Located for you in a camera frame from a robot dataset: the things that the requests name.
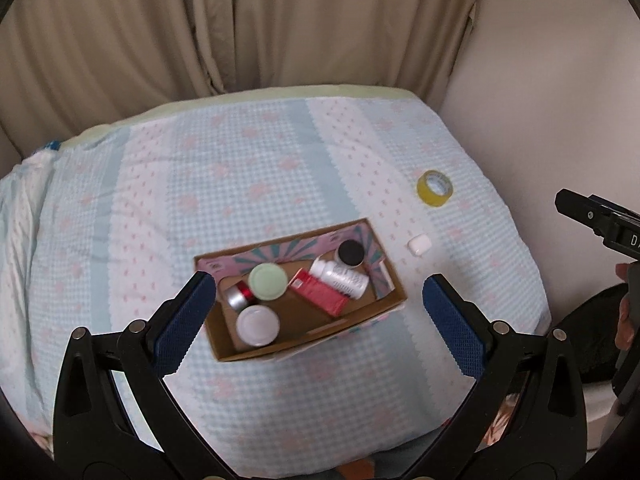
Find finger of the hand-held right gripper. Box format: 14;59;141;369
590;194;640;221
555;189;613;238

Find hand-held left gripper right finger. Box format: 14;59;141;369
405;274;588;480

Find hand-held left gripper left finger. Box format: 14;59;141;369
52;271;236;480

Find small silver capped bottle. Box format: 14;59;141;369
223;281;257;311

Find white lidded jar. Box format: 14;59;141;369
236;305;281;347

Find green lidded jar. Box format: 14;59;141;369
248;263;288;302

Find cardboard box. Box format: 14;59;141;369
194;217;407;362

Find white plastic bottle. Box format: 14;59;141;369
308;256;371;301

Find black capped jar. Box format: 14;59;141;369
335;241;365;267

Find small red box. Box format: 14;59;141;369
290;268;350;317

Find person's right hand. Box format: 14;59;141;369
615;263;635;352

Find black bag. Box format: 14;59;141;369
565;284;628;383

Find yellow tape roll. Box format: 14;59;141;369
417;170;454;208

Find blue pink patterned bed sheet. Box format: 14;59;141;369
0;92;553;461

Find beige curtain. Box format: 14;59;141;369
220;0;493;106
0;0;261;161

